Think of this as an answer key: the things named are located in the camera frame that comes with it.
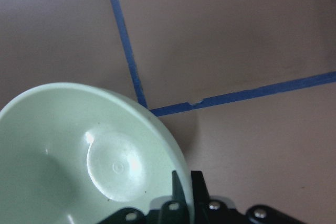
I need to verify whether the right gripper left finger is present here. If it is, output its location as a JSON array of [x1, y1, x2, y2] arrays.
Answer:
[[171, 170, 188, 223]]

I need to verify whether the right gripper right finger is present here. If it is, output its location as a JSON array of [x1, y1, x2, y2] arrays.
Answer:
[[191, 170, 210, 223]]

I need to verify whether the green bowl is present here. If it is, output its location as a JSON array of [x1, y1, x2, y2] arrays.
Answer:
[[1, 83, 194, 223]]

